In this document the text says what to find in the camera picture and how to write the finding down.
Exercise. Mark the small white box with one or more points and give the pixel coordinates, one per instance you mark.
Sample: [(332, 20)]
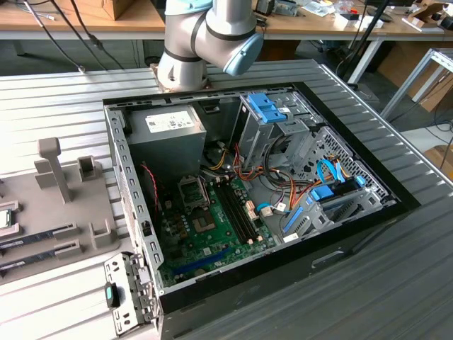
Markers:
[(348, 21)]

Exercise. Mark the hinged metal card bracket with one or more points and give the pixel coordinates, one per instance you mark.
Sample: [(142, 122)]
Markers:
[(120, 318)]

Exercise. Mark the large brown cardboard box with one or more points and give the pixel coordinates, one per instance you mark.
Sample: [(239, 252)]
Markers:
[(400, 56)]

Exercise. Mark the small open cardboard box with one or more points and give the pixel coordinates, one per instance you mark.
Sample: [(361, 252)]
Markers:
[(424, 14)]

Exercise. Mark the black tripod pole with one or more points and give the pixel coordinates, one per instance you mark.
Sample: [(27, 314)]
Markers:
[(360, 53)]

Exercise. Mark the tan cardboard box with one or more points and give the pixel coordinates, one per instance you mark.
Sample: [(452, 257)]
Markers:
[(106, 7)]

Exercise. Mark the grey power supply unit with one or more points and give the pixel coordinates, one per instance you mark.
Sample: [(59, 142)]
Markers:
[(166, 152)]

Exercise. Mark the blue expansion slot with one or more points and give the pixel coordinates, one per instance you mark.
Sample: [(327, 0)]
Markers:
[(201, 263)]

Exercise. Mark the grey parts rack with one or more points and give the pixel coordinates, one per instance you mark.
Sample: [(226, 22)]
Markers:
[(42, 212)]

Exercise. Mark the metal disk bay cage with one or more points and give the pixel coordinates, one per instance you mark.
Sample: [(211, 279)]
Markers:
[(255, 141)]

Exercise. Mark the RAM stick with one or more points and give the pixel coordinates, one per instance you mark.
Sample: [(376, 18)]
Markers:
[(35, 235), (35, 257)]

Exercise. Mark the green motherboard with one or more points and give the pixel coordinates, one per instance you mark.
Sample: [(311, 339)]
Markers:
[(212, 248)]

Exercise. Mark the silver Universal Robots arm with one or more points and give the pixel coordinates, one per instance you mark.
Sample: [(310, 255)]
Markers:
[(219, 28)]

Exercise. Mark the thin metal locking lever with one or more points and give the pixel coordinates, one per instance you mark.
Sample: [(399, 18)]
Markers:
[(205, 191)]

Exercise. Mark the silver CPU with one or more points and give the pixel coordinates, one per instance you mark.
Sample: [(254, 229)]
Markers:
[(4, 219)]

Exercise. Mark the perforated metal drive cage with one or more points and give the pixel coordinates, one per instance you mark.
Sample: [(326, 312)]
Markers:
[(364, 170)]

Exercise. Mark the black open PC case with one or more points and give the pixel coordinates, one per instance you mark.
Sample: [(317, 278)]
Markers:
[(247, 301)]

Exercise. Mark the large blue disk carrier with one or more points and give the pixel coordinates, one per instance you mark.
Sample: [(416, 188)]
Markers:
[(263, 106)]

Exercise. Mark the black latch with blue tab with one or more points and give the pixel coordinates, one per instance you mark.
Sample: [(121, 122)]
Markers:
[(112, 295)]

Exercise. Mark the small brown cardboard box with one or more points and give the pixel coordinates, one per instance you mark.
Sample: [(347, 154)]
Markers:
[(439, 156)]

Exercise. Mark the black RAM slot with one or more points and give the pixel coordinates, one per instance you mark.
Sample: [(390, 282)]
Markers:
[(240, 209), (231, 212)]

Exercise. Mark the aluminium profile frame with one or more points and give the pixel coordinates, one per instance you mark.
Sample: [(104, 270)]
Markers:
[(410, 81)]

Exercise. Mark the blue plastic rail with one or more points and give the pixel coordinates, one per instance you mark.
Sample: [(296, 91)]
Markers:
[(293, 219)]

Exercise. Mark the black case fan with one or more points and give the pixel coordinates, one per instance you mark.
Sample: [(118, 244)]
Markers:
[(147, 193)]

